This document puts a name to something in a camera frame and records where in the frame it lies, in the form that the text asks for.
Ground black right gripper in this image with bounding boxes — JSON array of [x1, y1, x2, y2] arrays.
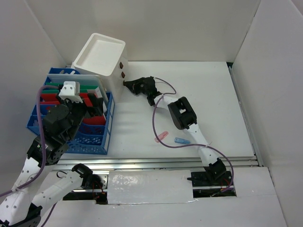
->
[[125, 77, 149, 97]]

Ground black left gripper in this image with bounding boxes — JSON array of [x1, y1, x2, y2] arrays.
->
[[57, 92, 104, 140]]

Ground green clip file folder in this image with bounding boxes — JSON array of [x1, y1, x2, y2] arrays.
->
[[40, 81, 102, 95]]

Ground red file folder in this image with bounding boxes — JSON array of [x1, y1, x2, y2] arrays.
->
[[40, 93, 106, 125]]

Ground white foam drawer box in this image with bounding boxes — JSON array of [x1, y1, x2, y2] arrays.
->
[[72, 33, 128, 103]]

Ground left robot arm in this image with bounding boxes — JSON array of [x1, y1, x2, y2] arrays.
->
[[0, 93, 103, 227]]

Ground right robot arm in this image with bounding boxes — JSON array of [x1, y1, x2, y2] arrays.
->
[[123, 77, 226, 185]]

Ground blue plastic file organizer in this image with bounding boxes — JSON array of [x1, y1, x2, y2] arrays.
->
[[26, 67, 116, 156]]

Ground white cover panel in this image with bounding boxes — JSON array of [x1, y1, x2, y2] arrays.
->
[[107, 170, 194, 205]]

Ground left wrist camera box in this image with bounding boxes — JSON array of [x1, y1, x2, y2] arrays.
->
[[59, 81, 83, 103]]

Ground aluminium mounting rail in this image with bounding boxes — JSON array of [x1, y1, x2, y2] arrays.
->
[[54, 157, 261, 171]]

